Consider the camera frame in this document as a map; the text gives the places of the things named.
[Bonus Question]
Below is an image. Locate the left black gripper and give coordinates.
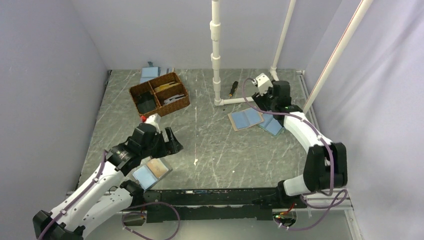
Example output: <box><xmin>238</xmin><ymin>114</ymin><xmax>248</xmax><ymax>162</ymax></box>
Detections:
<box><xmin>140</xmin><ymin>126</ymin><xmax>183</xmax><ymax>159</ymax></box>

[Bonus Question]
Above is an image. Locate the tan blue card holder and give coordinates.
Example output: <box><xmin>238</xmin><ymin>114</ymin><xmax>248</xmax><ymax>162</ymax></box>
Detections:
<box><xmin>228</xmin><ymin>108</ymin><xmax>264</xmax><ymax>131</ymax></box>

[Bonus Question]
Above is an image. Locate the silver grey vip card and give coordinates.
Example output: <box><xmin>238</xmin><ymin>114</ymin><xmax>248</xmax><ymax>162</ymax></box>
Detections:
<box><xmin>163</xmin><ymin>94</ymin><xmax>185</xmax><ymax>105</ymax></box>

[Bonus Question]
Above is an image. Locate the black credit card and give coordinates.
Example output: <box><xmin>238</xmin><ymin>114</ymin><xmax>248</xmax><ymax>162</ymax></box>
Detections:
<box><xmin>136</xmin><ymin>92</ymin><xmax>157</xmax><ymax>114</ymax></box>

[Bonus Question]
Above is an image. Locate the gold credit card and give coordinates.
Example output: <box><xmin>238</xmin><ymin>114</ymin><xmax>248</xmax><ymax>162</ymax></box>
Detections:
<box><xmin>154</xmin><ymin>81</ymin><xmax>178</xmax><ymax>93</ymax></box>

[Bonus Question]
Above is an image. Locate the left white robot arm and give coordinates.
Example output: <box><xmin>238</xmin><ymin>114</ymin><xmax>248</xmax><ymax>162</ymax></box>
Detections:
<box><xmin>32</xmin><ymin>123</ymin><xmax>183</xmax><ymax>240</ymax></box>

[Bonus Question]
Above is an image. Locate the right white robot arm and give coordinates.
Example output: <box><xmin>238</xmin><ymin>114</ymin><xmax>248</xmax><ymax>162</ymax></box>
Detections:
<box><xmin>252</xmin><ymin>76</ymin><xmax>348</xmax><ymax>208</ymax></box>

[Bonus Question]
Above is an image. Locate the blue open card holder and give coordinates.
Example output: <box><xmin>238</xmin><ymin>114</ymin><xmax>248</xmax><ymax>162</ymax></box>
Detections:
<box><xmin>258</xmin><ymin>113</ymin><xmax>283</xmax><ymax>137</ymax></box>

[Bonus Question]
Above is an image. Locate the blue orange card holder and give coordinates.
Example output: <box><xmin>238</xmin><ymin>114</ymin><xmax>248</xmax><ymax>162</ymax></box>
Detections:
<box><xmin>132</xmin><ymin>158</ymin><xmax>173</xmax><ymax>191</ymax></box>

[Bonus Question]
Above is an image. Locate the blue card holder at back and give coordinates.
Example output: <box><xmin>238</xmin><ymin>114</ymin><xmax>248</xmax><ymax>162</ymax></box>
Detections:
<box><xmin>139</xmin><ymin>61</ymin><xmax>175</xmax><ymax>84</ymax></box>

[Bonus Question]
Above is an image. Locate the black orange screwdriver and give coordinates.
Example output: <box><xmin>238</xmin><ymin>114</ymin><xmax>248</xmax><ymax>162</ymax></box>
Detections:
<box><xmin>228</xmin><ymin>81</ymin><xmax>239</xmax><ymax>98</ymax></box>

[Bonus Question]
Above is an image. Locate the brown wicker divided basket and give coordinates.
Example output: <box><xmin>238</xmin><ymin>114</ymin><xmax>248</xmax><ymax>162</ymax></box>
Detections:
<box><xmin>129</xmin><ymin>72</ymin><xmax>190</xmax><ymax>117</ymax></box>

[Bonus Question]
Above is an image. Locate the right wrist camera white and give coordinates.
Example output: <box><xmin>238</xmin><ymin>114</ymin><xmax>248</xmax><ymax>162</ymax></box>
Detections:
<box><xmin>251</xmin><ymin>73</ymin><xmax>273</xmax><ymax>96</ymax></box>

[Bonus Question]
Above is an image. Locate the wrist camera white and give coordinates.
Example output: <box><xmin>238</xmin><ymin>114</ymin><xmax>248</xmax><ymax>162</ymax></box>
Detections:
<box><xmin>140</xmin><ymin>113</ymin><xmax>161</xmax><ymax>133</ymax></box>
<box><xmin>251</xmin><ymin>73</ymin><xmax>273</xmax><ymax>96</ymax></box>

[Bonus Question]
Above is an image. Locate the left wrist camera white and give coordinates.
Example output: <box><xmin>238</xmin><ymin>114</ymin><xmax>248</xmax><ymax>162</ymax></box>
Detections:
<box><xmin>140</xmin><ymin>113</ymin><xmax>161</xmax><ymax>133</ymax></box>

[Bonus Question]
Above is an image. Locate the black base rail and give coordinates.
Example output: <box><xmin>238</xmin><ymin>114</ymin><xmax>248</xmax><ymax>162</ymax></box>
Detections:
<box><xmin>110</xmin><ymin>187</ymin><xmax>309</xmax><ymax>223</ymax></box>

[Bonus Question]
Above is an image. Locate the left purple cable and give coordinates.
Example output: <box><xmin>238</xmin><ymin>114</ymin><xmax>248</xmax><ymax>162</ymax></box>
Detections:
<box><xmin>36</xmin><ymin>150</ymin><xmax>181</xmax><ymax>240</ymax></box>

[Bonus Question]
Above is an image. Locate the white pvc pipe frame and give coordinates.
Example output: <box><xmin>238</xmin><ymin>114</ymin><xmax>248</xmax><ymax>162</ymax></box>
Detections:
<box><xmin>198</xmin><ymin>0</ymin><xmax>372</xmax><ymax>97</ymax></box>

